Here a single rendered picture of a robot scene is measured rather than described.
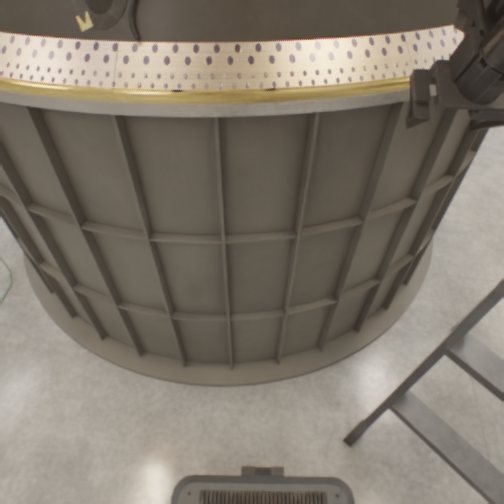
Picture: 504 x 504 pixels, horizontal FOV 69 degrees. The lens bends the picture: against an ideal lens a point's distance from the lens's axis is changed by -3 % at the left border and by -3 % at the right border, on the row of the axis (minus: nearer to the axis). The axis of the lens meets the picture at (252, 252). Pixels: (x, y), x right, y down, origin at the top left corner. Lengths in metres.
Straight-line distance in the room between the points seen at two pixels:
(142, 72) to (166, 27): 0.09
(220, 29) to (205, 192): 0.34
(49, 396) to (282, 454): 0.94
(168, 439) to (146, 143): 1.09
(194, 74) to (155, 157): 0.21
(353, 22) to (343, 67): 0.09
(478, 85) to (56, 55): 0.69
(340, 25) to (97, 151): 0.55
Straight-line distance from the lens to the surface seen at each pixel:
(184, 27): 0.77
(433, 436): 1.34
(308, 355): 1.64
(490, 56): 0.50
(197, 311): 1.27
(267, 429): 1.54
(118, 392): 1.66
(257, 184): 0.87
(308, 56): 0.77
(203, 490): 1.24
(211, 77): 0.73
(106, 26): 0.81
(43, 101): 0.83
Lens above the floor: 1.48
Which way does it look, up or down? 49 degrees down
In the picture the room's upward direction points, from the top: 1 degrees clockwise
